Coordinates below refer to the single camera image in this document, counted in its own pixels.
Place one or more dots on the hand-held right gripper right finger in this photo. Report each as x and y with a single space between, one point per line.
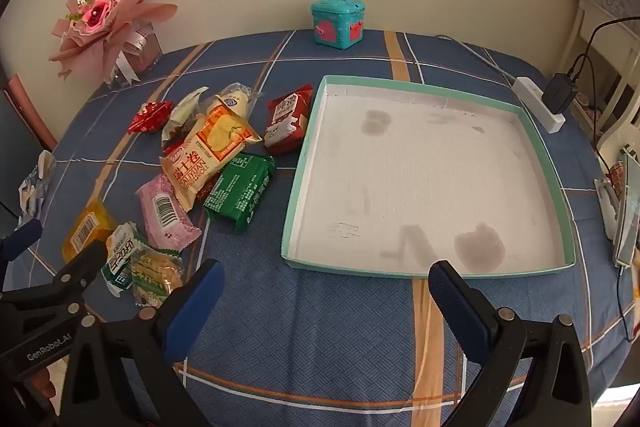
450 304

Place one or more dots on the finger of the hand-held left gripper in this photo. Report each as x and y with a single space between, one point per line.
22 235
75 269

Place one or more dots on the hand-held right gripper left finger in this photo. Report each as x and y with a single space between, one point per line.
200 302

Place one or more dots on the clear yellow snack packet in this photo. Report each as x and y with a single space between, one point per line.
85 229

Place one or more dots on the white green snack packet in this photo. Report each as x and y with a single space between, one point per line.
117 254

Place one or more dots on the pink snack packet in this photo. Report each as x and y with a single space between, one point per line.
162 212

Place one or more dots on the white tray with teal rim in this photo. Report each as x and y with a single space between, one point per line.
425 177

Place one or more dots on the yellow orange cake roll packet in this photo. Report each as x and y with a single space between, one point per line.
205 157

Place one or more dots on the small red snack packet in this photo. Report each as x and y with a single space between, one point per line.
149 117

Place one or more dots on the cream white snack packet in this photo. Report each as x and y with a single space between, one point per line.
180 114

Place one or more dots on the red milk biscuit packet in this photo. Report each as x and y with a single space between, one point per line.
285 122

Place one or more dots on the clear bun packet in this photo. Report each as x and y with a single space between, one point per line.
232 99

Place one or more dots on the crumpled white blue wrapper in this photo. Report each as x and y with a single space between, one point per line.
35 187

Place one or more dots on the blue plaid tablecloth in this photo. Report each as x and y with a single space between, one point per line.
350 332

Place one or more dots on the white phone stand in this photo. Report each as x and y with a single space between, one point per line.
605 197

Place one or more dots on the smartphone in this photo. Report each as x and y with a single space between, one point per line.
627 217

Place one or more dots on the white power strip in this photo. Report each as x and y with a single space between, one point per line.
525 88

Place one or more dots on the black charger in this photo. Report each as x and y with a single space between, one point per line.
557 94

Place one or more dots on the pink flower bouquet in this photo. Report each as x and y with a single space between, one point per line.
100 12

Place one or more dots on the teal toy box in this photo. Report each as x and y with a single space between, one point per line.
337 24

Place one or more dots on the white chair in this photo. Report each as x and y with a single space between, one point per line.
582 22

